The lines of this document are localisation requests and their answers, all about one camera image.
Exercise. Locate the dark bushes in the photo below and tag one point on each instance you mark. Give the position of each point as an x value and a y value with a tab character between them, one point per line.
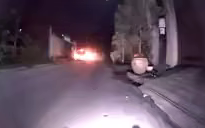
13	50

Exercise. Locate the grey asphalt road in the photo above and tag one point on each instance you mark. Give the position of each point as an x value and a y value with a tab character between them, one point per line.
73	93

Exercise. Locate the pale wall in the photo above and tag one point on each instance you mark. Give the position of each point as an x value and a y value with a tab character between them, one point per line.
60	46

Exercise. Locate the tree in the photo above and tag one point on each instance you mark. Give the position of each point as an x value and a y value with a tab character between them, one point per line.
131	30

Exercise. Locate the building with pale column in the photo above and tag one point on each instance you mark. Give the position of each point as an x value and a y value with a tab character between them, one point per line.
171	36

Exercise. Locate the white sign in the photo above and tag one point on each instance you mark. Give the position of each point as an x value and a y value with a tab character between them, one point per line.
162	26

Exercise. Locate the robot's own part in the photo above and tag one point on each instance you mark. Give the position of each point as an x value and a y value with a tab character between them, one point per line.
135	126

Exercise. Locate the grey concrete pavement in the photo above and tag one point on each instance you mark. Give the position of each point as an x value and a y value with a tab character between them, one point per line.
183	90

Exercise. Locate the large pale pot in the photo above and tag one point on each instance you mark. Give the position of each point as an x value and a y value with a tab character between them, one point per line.
139	64

